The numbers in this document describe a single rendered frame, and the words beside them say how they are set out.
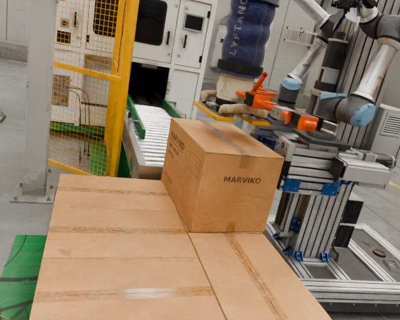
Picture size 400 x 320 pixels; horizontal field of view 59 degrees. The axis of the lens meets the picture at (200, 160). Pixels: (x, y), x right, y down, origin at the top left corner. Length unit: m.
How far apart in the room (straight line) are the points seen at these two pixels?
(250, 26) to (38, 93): 1.67
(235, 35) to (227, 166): 0.60
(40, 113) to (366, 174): 2.19
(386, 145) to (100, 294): 1.72
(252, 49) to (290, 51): 10.29
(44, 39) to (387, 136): 2.27
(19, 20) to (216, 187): 10.09
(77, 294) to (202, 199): 0.66
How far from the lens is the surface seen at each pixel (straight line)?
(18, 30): 11.33
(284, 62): 11.97
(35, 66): 2.79
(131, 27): 2.81
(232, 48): 1.73
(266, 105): 1.48
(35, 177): 3.01
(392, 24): 1.93
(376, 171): 1.96
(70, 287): 1.31
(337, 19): 1.66
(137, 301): 1.27
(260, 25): 1.75
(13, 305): 2.10
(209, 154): 1.53
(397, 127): 2.29
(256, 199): 1.74
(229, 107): 1.63
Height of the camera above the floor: 1.37
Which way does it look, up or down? 18 degrees down
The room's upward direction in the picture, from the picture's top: 11 degrees clockwise
